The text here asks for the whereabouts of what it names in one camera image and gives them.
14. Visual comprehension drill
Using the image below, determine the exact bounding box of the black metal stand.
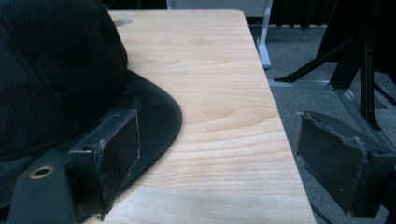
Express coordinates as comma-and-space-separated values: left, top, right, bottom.
274, 0, 396, 131

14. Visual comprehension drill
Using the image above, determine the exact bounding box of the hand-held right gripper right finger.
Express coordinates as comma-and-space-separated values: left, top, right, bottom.
296, 110, 396, 219

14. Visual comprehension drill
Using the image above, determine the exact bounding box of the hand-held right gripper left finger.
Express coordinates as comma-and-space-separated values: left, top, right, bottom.
7, 107, 142, 224

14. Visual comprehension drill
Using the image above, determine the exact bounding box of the dark curtain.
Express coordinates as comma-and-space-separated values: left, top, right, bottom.
269, 0, 338, 29

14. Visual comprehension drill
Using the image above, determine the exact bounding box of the aluminium floor rail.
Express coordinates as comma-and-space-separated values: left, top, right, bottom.
270, 79, 396, 152

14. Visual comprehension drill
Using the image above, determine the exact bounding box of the black baseball cap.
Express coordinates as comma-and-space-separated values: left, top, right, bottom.
0, 0, 183, 216

